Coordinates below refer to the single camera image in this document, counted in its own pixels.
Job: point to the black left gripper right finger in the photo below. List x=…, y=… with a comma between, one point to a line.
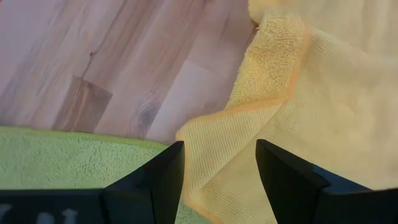
x=292, y=186

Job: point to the green microfiber towel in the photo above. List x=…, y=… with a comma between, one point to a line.
x=62, y=158

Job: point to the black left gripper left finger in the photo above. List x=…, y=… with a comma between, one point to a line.
x=140, y=196

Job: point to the yellow microfiber towel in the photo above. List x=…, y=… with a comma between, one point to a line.
x=326, y=93

